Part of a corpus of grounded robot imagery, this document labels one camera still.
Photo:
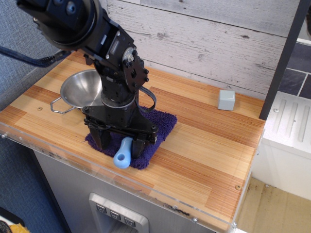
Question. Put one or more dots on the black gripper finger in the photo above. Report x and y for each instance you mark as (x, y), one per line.
(102, 138)
(138, 147)

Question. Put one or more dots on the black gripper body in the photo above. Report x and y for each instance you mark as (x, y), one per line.
(126, 121)

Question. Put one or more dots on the blue handled grey spoon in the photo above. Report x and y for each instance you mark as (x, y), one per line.
(122, 157)

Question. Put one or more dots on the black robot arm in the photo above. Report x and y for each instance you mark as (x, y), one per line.
(84, 26)

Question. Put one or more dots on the purple terry cloth napkin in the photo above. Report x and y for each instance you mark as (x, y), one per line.
(165, 122)

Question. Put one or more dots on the silver dispenser button panel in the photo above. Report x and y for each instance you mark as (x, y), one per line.
(111, 217)

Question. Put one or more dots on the clear acrylic table guard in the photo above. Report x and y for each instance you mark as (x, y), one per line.
(198, 172)

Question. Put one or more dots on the small grey cube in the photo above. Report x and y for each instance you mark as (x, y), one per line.
(226, 100)

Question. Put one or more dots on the yellow black object corner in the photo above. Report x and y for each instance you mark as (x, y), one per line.
(7, 226)

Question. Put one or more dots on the white ridged drainboard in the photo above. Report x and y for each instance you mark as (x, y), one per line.
(289, 123)

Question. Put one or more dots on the stainless steel handled bowl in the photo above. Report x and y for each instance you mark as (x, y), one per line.
(79, 90)

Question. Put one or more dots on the dark right shelf post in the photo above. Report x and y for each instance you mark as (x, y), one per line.
(285, 56)

